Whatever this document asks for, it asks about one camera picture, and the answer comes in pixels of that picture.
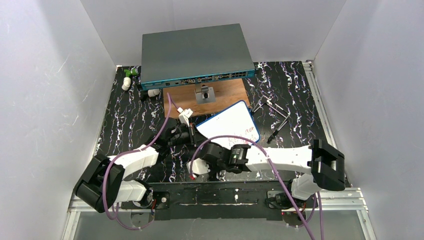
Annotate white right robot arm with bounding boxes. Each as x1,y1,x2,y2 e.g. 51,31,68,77
187,139,346,201

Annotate white and black pipe fitting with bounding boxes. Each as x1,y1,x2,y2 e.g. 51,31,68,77
140,89,161,102

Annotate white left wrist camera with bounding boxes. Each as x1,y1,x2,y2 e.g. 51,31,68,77
177,107,194,127

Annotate aluminium extrusion frame rail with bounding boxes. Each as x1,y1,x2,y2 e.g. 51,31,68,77
61,187,376,240

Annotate blue-framed small whiteboard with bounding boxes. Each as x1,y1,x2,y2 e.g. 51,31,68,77
196,100,261,143

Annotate metal bracket with black knob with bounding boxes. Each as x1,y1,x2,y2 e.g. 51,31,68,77
195,84,216,105

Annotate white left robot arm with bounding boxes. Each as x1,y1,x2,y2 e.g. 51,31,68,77
73,124,206,213

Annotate right aluminium side rail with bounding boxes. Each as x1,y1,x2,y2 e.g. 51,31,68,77
302,60,336,147

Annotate grey network switch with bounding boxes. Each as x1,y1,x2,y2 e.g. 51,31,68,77
140,23,256,90

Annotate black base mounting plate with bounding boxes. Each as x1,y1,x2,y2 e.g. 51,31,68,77
120,178,326,222

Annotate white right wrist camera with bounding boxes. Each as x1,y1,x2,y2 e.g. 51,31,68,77
186,158,211,180

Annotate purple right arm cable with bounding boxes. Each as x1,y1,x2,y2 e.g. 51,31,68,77
188,135,326,240

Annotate white pipe elbow fitting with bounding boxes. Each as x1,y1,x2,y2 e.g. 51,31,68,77
121,77,132,91

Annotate brown wooden board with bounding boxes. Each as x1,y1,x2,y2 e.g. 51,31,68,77
163,78,251,119

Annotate green and white pipe fitting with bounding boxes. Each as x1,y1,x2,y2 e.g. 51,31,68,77
123,67,140,78

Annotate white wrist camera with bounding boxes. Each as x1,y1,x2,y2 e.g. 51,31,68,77
177,107,194,127
186,158,211,180

